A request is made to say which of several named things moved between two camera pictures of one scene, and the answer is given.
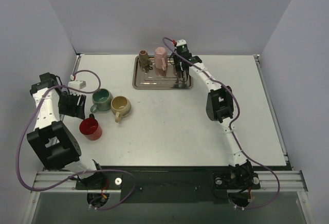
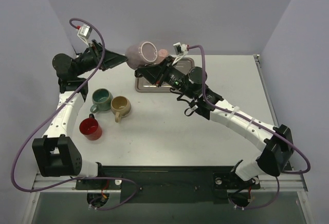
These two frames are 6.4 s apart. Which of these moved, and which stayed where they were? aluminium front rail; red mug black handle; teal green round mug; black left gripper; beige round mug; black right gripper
Moved: black left gripper; black right gripper
Stayed: beige round mug; red mug black handle; aluminium front rail; teal green round mug
